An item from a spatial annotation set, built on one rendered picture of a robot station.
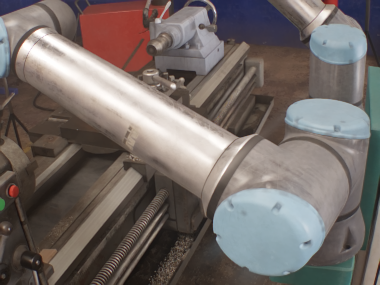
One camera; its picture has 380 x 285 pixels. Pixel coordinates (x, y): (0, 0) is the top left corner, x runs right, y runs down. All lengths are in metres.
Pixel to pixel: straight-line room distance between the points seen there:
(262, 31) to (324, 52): 4.68
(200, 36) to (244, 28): 3.19
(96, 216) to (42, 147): 0.54
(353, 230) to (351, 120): 0.22
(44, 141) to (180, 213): 0.66
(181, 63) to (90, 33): 2.14
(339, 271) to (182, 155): 0.38
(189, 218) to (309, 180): 1.38
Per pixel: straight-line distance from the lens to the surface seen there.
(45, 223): 1.92
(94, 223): 1.68
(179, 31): 2.61
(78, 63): 0.85
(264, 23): 5.86
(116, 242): 1.85
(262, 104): 3.42
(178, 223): 2.06
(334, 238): 0.90
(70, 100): 0.84
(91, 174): 2.17
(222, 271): 2.64
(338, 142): 0.79
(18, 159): 1.48
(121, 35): 4.75
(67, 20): 1.03
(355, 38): 1.26
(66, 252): 1.58
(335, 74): 1.24
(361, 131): 0.81
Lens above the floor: 1.85
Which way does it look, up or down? 29 degrees down
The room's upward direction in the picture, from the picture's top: 4 degrees counter-clockwise
